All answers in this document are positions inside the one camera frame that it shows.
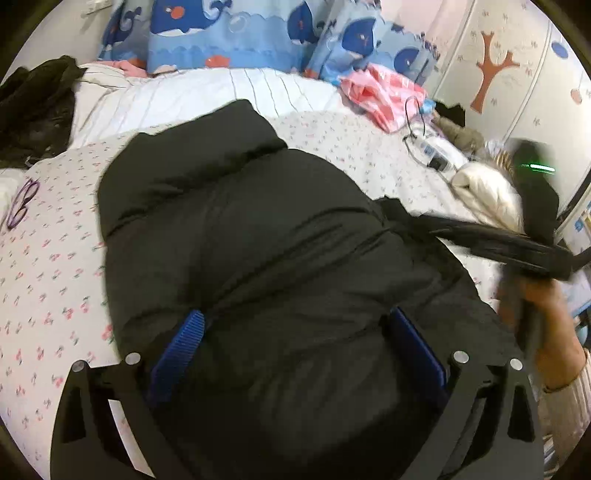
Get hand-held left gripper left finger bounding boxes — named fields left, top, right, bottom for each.
left=50, top=309, right=206, bottom=480

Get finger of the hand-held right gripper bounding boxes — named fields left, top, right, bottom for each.
left=381, top=198, right=527, bottom=271

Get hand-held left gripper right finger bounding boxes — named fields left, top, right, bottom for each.
left=388, top=305, right=546, bottom=480

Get black puffer jacket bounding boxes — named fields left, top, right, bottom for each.
left=97, top=98, right=532, bottom=480

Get person's right forearm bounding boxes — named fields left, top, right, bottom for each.
left=538, top=348, right=591, bottom=467

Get person's right hand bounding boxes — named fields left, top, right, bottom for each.
left=522, top=279, right=586, bottom=391

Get cream puffer jacket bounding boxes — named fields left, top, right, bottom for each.
left=451, top=161, right=525, bottom=234

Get khaki garment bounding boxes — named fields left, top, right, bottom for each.
left=431, top=113, right=485, bottom=153

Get white wardrobe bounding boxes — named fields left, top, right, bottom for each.
left=431, top=0, right=591, bottom=222

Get pink checked cloth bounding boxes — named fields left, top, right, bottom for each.
left=339, top=64, right=428, bottom=134

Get whale-print blue pillow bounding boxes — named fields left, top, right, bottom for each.
left=302, top=0, right=439, bottom=88
left=97, top=0, right=324, bottom=77

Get purple eyeglasses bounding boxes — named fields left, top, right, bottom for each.
left=4, top=179, right=41, bottom=230

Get white striped duvet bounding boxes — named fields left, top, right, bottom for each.
left=69, top=64, right=365, bottom=148

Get black fluffy garment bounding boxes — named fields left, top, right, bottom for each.
left=0, top=55, right=88, bottom=169

